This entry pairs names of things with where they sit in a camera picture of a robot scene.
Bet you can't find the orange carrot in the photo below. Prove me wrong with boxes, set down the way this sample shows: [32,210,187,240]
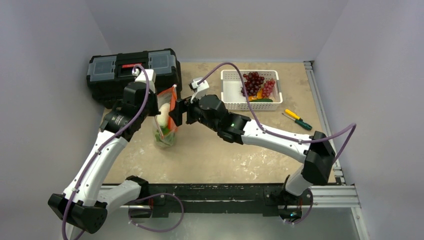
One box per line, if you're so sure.
[167,95,178,132]

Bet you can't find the dark red grapes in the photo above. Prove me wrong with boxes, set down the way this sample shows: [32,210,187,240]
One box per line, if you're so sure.
[242,71,265,97]

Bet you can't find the white plastic basket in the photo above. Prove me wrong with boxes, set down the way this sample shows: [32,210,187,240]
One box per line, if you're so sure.
[220,69,283,111]

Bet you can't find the orange pepper piece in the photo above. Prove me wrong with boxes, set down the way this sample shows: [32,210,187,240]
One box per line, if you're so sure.
[247,88,264,102]

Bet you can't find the white radish with leaves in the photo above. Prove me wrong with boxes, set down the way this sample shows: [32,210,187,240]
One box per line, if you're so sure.
[156,102,170,127]

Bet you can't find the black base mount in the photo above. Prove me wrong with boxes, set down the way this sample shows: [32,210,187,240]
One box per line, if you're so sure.
[124,183,313,220]

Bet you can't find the green cabbage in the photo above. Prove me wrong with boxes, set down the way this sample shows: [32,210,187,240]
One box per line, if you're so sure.
[154,131,176,148]

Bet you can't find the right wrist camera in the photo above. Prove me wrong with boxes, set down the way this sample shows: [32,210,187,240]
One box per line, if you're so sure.
[189,77,210,103]

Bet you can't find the green cucumber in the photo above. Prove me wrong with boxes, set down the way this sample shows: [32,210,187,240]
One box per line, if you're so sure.
[252,98,274,103]

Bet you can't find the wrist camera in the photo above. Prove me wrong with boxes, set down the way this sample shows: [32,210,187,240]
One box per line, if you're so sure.
[131,67,157,85]
[189,77,210,103]

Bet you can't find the black toolbox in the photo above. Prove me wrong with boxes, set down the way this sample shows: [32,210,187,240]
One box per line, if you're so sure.
[86,48,182,109]

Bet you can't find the green handled screwdriver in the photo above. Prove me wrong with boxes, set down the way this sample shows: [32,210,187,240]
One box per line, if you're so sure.
[282,113,313,131]

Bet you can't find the clear zip top bag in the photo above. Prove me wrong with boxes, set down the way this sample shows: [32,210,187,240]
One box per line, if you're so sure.
[153,84,178,148]

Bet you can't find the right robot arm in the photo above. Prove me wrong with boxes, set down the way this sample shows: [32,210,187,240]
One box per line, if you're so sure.
[169,94,336,204]

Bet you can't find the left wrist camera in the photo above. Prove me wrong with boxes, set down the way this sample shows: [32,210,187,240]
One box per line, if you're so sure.
[131,67,157,85]

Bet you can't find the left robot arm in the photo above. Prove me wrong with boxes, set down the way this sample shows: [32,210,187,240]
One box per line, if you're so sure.
[48,80,159,240]

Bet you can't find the light red grapes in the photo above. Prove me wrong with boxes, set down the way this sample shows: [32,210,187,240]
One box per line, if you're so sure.
[262,78,276,98]

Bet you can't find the yellow handled screwdriver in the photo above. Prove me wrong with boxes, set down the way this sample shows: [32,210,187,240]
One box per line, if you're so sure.
[284,109,303,122]

